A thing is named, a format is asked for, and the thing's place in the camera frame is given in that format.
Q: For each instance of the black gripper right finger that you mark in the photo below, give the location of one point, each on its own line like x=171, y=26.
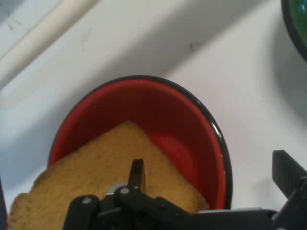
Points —
x=285, y=172

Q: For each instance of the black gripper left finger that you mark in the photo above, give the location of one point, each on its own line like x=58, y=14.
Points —
x=136, y=175

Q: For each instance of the brown toast bread slice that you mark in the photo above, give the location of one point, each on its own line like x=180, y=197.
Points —
x=84, y=179

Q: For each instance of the red bowl with black rim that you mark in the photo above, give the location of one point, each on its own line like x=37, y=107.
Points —
x=168, y=115

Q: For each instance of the green bowl with black rim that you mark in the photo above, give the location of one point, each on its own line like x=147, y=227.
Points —
x=299, y=21

